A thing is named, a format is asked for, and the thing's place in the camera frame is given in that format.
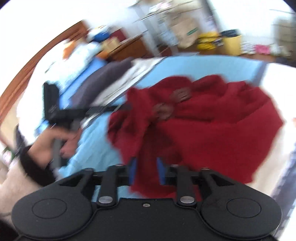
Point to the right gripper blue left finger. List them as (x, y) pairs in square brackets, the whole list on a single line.
[(115, 176)]

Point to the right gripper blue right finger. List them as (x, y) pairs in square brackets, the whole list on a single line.
[(179, 177)]

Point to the red knit sweater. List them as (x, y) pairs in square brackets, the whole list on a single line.
[(207, 123)]

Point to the person's left hand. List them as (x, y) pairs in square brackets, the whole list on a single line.
[(54, 141)]

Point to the dark brown folded blanket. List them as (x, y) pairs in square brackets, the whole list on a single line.
[(99, 81)]

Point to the light blue quilted duvet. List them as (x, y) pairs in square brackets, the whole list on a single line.
[(55, 69)]

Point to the wooden bed headboard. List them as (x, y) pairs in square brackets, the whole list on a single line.
[(21, 80)]

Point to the wooden nightstand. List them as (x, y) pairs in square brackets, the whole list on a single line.
[(132, 47)]

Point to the cream striped bed cover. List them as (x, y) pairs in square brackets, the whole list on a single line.
[(276, 176)]

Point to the yellow plastic bag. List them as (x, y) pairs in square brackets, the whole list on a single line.
[(208, 41)]

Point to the yellow trash bin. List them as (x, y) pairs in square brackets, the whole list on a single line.
[(231, 42)]

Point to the brown paper bag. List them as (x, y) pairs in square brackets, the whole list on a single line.
[(185, 30)]

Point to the pink slippers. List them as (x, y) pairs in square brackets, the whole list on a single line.
[(262, 49)]

